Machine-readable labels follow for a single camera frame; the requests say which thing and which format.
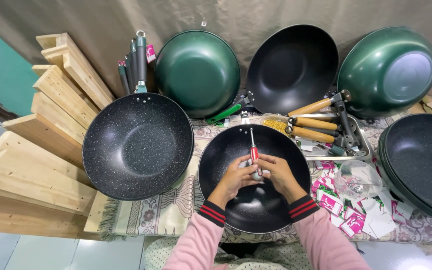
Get person's right hand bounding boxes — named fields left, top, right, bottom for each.
left=255, top=153, right=307, bottom=200

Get person's left hand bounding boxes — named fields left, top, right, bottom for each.
left=215, top=155, right=262, bottom=200

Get red handled screwdriver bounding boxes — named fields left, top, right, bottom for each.
left=248, top=128, right=260, bottom=166

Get bag of yellow screws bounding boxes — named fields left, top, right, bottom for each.
left=260, top=112, right=291, bottom=136

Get patterned fringed cloth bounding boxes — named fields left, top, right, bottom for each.
left=98, top=112, right=432, bottom=245

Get clear plastic bowl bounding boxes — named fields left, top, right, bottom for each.
left=333, top=160, right=384, bottom=200

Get pile of pink white tags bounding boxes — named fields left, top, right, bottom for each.
left=310, top=160, right=415, bottom=239

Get person's dotted garment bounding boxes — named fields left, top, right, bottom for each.
left=143, top=235, right=314, bottom=270

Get steel tray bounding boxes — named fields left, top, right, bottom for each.
left=290, top=113, right=373, bottom=162

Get plain black wok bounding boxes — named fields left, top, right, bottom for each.
left=245, top=24, right=340, bottom=115

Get stack of speckled black woks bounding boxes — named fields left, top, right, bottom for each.
left=376, top=113, right=432, bottom=228

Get green wok silver base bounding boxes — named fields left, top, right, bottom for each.
left=337, top=26, right=432, bottom=120

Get brown cardboard piece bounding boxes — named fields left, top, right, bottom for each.
left=407, top=95, right=432, bottom=117

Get stack of wooden planks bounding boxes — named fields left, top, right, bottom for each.
left=0, top=32, right=116, bottom=241

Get beige backdrop curtain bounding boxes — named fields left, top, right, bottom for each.
left=0, top=0, right=432, bottom=113

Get speckled black wok without handle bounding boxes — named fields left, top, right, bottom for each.
left=197, top=123, right=312, bottom=235

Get wooden wok handle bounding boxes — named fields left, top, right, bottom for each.
left=288, top=116, right=340, bottom=132
left=284, top=125, right=337, bottom=145

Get green wok handle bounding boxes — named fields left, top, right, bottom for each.
left=205, top=97, right=251, bottom=125

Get wooden handle with metal bracket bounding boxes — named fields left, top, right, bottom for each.
left=287, top=89, right=352, bottom=117

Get speckled black wok grey handle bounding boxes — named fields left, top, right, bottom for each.
left=82, top=30, right=195, bottom=202

